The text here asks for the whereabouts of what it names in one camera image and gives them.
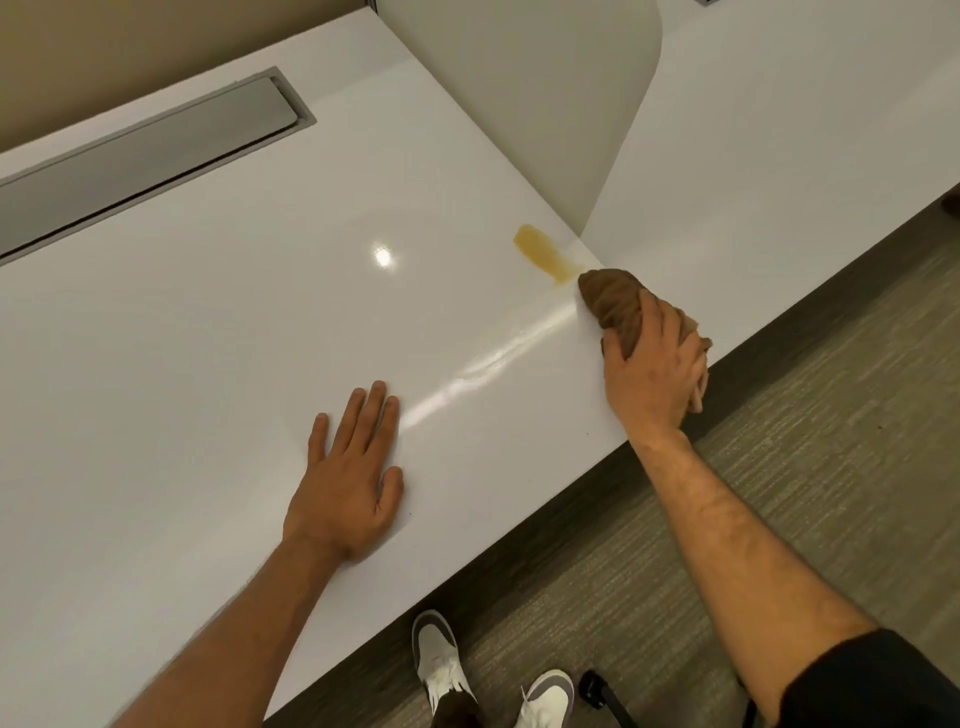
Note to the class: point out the person's right hand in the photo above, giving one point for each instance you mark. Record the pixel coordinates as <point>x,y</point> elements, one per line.
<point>651,379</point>

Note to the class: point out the person's left hand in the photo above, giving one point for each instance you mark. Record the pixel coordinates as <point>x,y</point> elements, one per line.
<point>341,495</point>

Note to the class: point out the person's left middle finger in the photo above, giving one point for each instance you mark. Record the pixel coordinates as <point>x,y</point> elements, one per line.
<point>370,416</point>

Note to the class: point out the person's right thumb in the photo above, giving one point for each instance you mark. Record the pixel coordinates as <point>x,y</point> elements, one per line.
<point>613,356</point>

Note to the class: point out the person's left little finger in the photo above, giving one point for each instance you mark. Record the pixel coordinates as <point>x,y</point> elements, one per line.
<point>319,439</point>

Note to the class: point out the person's left thumb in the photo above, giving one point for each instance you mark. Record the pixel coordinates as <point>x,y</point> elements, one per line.
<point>390,491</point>

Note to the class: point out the brown cleaning cloth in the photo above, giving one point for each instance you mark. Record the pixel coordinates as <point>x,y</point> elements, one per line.
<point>616,298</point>

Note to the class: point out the person's left forearm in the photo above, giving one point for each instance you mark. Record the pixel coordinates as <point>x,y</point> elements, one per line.
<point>240,645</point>

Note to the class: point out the person's right forearm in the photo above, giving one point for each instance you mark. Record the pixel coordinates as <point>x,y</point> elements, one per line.
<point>739,570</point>

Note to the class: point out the yellow-brown liquid smear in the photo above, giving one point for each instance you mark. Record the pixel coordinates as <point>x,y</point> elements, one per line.
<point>541,251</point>

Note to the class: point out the white and grey left shoe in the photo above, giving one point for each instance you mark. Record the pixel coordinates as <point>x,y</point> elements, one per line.
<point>436,654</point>

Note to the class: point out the white and grey shoe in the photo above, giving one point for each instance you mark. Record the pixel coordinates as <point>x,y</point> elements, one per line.
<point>546,701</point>
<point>436,654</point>

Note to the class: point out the brown trouser leg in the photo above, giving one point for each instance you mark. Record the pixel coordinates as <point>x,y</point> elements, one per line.
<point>456,712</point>

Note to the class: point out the white and grey right shoe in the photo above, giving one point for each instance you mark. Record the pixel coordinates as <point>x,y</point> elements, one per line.
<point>546,701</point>

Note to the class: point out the beige desk divider panel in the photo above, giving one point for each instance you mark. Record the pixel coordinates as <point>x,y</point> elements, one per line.
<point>540,97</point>

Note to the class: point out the black chair base leg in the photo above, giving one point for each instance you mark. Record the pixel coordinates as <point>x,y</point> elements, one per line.
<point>600,694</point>

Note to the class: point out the black sleeve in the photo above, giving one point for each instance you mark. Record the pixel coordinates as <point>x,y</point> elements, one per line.
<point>877,686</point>

